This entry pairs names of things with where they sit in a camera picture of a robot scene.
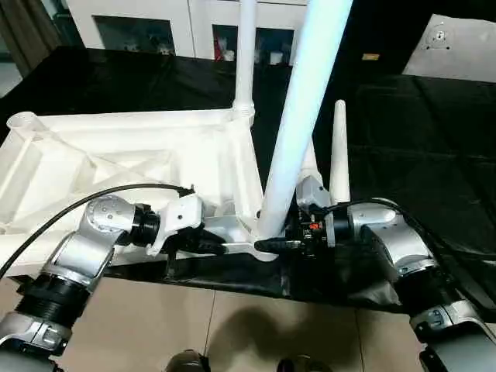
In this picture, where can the white plastic table leg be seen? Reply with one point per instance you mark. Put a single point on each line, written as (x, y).
(340, 155)
(312, 162)
(246, 58)
(310, 77)

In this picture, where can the white plastic table top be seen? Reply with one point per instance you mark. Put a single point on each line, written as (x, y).
(135, 120)

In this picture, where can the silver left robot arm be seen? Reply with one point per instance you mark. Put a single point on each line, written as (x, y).
(100, 217)

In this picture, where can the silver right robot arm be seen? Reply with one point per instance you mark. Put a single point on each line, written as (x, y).
(395, 240)

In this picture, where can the black quilted mat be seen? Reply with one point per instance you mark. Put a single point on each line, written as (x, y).
(407, 135)

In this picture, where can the small gold label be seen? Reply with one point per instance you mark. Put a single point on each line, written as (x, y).
(370, 56)

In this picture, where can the white sideboard with glass doors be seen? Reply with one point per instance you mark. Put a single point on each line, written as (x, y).
(197, 31)

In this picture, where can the black cabinet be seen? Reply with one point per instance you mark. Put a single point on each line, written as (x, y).
(379, 23)

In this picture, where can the pale panel with holes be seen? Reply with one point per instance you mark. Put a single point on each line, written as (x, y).
(465, 58)

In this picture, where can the grey brown curtain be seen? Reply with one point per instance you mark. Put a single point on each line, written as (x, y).
(23, 31)

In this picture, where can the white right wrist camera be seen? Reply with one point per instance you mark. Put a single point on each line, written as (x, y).
(314, 191)

